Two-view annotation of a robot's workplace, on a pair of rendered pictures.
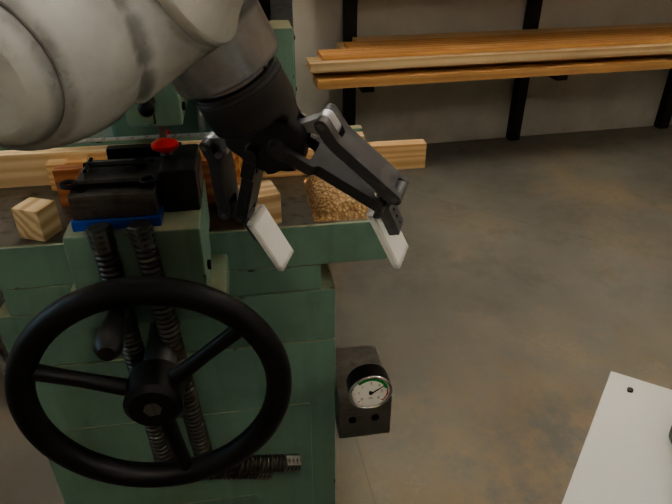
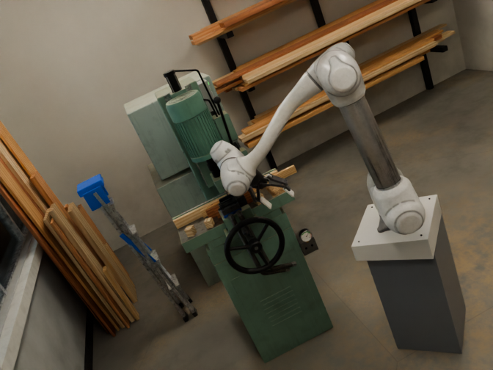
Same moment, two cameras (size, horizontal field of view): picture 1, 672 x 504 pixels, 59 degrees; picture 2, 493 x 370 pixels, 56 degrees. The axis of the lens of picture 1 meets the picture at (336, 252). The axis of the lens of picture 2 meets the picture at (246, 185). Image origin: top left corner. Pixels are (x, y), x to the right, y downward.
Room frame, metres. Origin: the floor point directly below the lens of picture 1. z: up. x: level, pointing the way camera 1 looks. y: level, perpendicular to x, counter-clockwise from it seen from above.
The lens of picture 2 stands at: (-1.39, 0.01, 1.90)
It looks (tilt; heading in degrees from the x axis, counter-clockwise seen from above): 23 degrees down; 3
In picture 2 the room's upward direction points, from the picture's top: 24 degrees counter-clockwise
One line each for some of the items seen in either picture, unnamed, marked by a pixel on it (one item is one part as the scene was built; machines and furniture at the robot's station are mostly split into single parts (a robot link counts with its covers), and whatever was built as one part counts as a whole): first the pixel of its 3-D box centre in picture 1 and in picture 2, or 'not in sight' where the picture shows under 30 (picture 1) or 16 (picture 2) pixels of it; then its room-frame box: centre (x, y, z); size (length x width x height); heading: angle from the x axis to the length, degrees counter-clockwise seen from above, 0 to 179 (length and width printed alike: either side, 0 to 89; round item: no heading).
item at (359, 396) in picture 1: (368, 388); (305, 236); (0.62, -0.05, 0.65); 0.06 x 0.04 x 0.08; 99
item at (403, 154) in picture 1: (244, 164); (249, 191); (0.81, 0.13, 0.92); 0.54 x 0.02 x 0.04; 99
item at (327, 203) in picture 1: (340, 184); (276, 186); (0.74, -0.01, 0.92); 0.14 x 0.09 x 0.04; 9
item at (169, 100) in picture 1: (159, 90); (221, 181); (0.81, 0.24, 1.03); 0.14 x 0.07 x 0.09; 9
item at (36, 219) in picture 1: (37, 219); (209, 222); (0.64, 0.37, 0.92); 0.04 x 0.03 x 0.04; 75
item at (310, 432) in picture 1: (212, 393); (263, 272); (0.91, 0.26, 0.36); 0.58 x 0.45 x 0.71; 9
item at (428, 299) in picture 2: not in sight; (418, 283); (0.40, -0.46, 0.30); 0.30 x 0.30 x 0.60; 57
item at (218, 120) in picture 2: not in sight; (224, 127); (1.03, 0.12, 1.23); 0.09 x 0.08 x 0.15; 9
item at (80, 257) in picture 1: (146, 238); (237, 216); (0.60, 0.22, 0.91); 0.15 x 0.14 x 0.09; 99
